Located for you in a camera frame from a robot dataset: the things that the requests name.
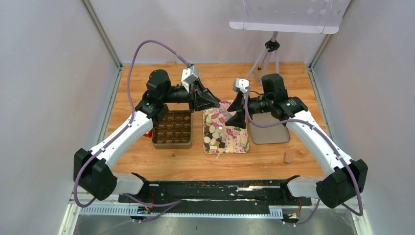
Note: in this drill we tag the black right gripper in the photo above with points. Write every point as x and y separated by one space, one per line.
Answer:
238 120

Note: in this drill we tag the white heart chocolate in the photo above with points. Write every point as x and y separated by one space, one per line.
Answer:
207 139

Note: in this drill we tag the white tripod stand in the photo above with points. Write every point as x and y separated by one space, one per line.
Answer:
260 66

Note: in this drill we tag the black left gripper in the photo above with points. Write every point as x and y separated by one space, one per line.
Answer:
204 101

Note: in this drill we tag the gold chocolate tin box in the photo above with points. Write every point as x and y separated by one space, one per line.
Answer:
173 132

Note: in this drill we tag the small wooden block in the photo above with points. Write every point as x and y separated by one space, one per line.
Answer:
287 157

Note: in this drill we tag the pink silicone tongs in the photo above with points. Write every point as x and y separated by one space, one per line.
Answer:
227 115

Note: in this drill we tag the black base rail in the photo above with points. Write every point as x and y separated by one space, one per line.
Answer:
258 199

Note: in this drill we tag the floral patterned tray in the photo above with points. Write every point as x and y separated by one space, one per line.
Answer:
236 139

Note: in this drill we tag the white overhead light panel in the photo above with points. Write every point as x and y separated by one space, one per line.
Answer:
296 16

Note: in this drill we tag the grey metal tin lid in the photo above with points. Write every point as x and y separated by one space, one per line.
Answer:
270 135

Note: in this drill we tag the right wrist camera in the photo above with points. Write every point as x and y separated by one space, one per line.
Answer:
240 85

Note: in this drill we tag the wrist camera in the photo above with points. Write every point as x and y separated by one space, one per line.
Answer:
240 85
189 75

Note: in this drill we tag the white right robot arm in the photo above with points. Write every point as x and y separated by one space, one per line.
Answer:
344 177

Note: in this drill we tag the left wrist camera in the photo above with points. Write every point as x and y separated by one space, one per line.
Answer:
189 75

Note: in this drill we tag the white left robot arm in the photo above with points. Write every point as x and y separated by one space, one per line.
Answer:
93 168

